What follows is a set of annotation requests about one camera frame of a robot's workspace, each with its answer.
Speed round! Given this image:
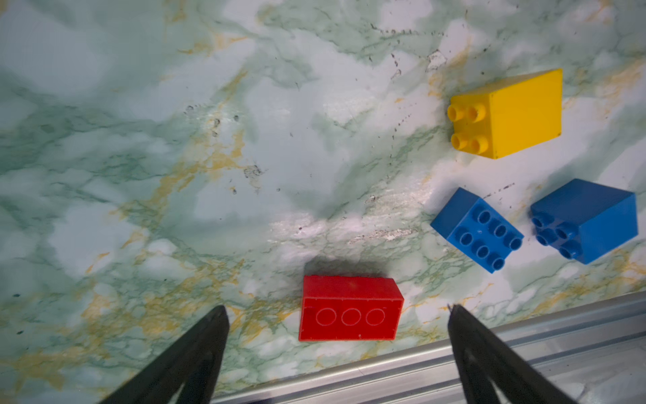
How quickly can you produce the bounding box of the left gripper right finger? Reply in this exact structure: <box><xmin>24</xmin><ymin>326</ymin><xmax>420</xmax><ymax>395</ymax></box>
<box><xmin>447</xmin><ymin>305</ymin><xmax>574</xmax><ymax>403</ymax></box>

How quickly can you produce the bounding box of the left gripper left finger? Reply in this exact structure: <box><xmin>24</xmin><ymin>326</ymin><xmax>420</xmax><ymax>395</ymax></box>
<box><xmin>103</xmin><ymin>306</ymin><xmax>230</xmax><ymax>403</ymax></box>

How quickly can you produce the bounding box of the blue lego brick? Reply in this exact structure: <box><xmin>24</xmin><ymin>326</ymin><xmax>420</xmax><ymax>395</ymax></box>
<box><xmin>431</xmin><ymin>188</ymin><xmax>524</xmax><ymax>274</ymax></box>
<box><xmin>530</xmin><ymin>178</ymin><xmax>639</xmax><ymax>264</ymax></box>

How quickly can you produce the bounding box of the red lego brick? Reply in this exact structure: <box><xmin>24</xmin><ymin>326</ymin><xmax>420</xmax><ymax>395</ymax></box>
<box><xmin>299</xmin><ymin>275</ymin><xmax>405</xmax><ymax>342</ymax></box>

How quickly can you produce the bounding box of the yellow lego brick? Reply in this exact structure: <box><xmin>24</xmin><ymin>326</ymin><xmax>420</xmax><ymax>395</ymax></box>
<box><xmin>447</xmin><ymin>69</ymin><xmax>563</xmax><ymax>159</ymax></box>

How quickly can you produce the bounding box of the aluminium front rail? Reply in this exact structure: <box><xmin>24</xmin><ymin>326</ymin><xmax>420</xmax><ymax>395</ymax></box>
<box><xmin>212</xmin><ymin>292</ymin><xmax>645</xmax><ymax>403</ymax></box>

